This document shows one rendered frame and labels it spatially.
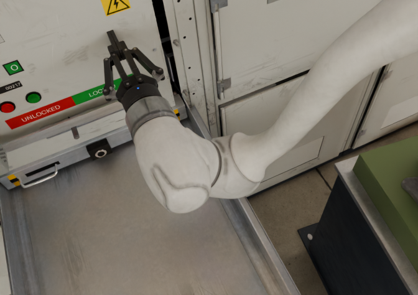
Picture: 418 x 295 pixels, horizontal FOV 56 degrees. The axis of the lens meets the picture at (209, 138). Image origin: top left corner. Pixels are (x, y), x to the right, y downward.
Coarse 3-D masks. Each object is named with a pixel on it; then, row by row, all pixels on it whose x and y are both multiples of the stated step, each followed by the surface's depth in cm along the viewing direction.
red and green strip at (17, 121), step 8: (120, 80) 98; (96, 88) 97; (72, 96) 95; (80, 96) 96; (88, 96) 97; (96, 96) 98; (56, 104) 95; (64, 104) 96; (72, 104) 97; (32, 112) 94; (40, 112) 95; (48, 112) 96; (56, 112) 97; (8, 120) 92; (16, 120) 93; (24, 120) 94; (32, 120) 95
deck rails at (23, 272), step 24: (192, 120) 116; (0, 192) 104; (24, 216) 106; (240, 216) 101; (24, 240) 102; (240, 240) 98; (24, 264) 98; (264, 264) 94; (24, 288) 94; (288, 288) 84
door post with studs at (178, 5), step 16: (176, 0) 92; (176, 16) 95; (192, 16) 97; (176, 32) 99; (192, 32) 101; (176, 48) 103; (192, 48) 105; (176, 64) 108; (192, 64) 110; (192, 80) 115; (192, 96) 120
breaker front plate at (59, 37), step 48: (0, 0) 71; (48, 0) 75; (96, 0) 79; (144, 0) 84; (0, 48) 78; (48, 48) 83; (96, 48) 88; (144, 48) 93; (0, 96) 87; (48, 96) 92; (48, 144) 104
